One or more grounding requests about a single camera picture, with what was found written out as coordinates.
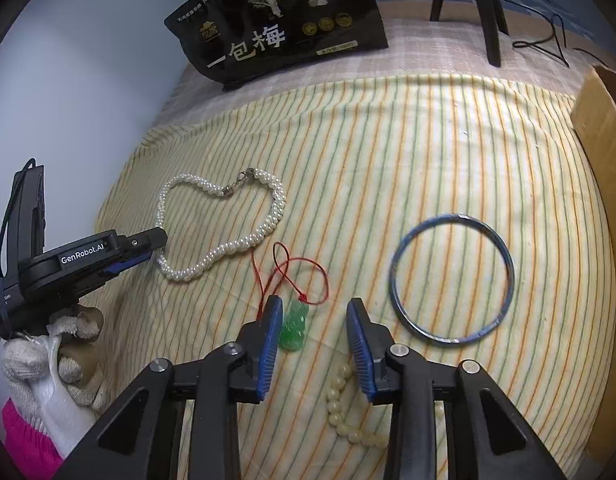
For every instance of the black tripod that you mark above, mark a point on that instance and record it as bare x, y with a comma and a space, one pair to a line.
490, 20

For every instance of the checked bed sheet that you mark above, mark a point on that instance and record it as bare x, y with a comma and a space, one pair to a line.
438, 55

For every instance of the person's left hand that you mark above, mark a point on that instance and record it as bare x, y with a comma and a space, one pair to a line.
73, 327

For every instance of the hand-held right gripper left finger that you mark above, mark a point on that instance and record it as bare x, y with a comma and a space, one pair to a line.
268, 342

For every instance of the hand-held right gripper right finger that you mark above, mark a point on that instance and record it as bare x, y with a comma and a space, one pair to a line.
360, 345

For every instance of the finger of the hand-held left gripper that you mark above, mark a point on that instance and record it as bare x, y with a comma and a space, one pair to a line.
88, 287
143, 242

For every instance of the black snack bag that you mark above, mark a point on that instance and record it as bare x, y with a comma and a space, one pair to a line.
268, 35

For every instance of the blue bangle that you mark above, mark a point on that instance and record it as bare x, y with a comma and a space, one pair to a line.
453, 217

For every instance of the cardboard box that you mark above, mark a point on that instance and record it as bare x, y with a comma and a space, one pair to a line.
603, 110

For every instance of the pink clothing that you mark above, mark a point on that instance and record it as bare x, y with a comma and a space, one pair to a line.
23, 440

